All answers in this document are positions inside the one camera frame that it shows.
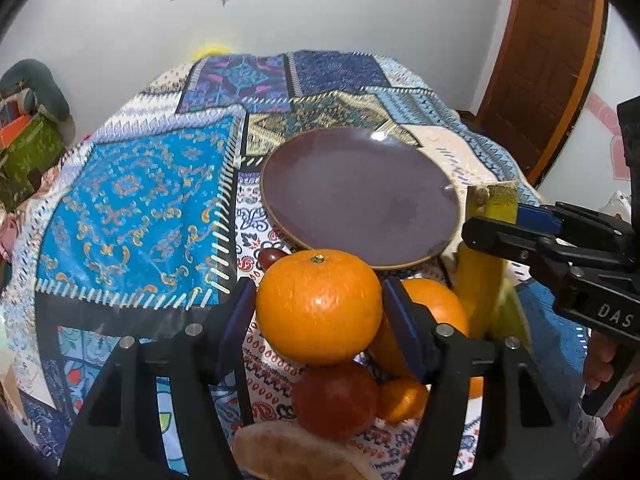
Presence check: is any yellow sugarcane piece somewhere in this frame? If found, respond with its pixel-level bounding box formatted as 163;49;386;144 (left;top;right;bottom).
489;278;533;352
454;180;518;339

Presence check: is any small tangerine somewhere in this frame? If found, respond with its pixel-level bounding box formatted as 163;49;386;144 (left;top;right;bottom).
376;377;430;425
469;376;484;399

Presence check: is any large orange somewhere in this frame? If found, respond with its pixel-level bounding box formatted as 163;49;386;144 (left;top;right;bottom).
256;249;383;366

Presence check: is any brown wooden door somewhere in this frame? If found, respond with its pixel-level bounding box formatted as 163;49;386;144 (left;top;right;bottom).
475;0;608;184

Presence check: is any patchwork patterned tablecloth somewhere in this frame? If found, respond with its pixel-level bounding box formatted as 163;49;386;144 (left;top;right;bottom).
0;49;591;480

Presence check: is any peeled pomelo piece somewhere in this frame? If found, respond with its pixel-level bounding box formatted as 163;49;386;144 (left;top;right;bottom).
232;420;381;480

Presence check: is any medium orange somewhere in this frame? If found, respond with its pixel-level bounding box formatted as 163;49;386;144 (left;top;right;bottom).
368;278;470;379

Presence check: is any dark purple ceramic plate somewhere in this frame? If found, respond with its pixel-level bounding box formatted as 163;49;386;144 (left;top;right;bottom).
260;127;461;270

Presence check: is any green storage box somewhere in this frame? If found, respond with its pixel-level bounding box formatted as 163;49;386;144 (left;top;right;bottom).
1;114;66;212

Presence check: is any red tomato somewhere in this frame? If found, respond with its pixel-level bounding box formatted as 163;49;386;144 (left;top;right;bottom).
292;361;378;441

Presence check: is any yellow chair back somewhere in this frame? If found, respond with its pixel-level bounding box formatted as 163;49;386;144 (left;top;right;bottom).
192;46;231;61

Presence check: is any dark red grape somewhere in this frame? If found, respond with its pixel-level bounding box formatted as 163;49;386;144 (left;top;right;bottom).
257;248;288;271

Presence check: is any right hand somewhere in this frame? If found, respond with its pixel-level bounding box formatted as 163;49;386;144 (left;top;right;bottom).
582;330;617;390

